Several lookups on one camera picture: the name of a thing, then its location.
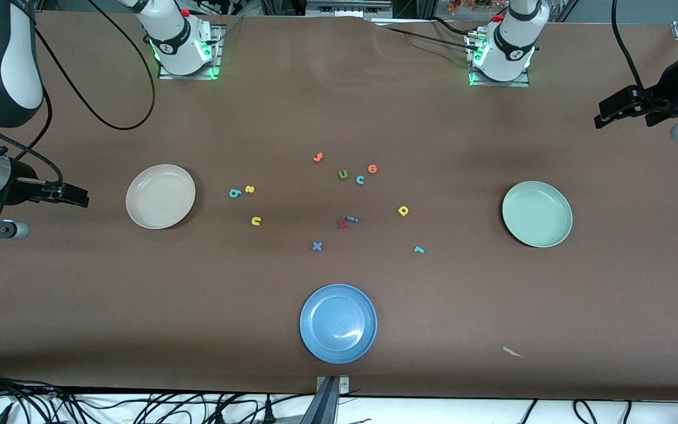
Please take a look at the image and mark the beige brown plate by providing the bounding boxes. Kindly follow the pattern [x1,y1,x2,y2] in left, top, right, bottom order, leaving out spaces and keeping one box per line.
[125,164,197,230]

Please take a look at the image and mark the light green plate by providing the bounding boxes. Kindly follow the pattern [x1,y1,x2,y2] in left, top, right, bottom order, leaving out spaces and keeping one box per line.
[501,180,573,248]

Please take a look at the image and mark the colourful flower decoration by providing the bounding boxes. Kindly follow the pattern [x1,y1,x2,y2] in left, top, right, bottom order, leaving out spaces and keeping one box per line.
[446,0,496,14]

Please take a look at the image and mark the brown table cover sheet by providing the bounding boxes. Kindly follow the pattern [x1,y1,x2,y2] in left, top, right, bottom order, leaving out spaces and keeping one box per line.
[0,12,678,401]

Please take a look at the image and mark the blue plate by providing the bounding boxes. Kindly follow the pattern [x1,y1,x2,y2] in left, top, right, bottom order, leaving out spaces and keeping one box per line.
[299,283,378,365]

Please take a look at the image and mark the grey control box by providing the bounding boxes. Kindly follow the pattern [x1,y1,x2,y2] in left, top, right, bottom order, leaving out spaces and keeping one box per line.
[305,0,394,19]

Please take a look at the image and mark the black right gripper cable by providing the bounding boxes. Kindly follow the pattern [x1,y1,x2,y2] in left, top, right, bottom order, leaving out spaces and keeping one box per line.
[0,118,64,184]

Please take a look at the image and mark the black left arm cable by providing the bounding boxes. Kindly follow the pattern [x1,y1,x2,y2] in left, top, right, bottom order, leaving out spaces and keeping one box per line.
[611,0,652,98]

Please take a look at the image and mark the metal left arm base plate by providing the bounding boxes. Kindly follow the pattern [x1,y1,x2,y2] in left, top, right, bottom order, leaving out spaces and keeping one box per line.
[467,32,531,88]

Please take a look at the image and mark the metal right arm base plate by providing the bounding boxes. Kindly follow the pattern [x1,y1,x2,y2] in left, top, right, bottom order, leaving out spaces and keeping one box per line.
[158,26,222,80]

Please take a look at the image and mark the black base power cable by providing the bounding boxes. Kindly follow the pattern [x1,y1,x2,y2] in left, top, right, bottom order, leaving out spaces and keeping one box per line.
[374,16,481,51]

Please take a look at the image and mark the metal camera stand bracket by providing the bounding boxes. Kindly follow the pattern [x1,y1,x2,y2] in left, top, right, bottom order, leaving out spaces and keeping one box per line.
[315,376,350,424]

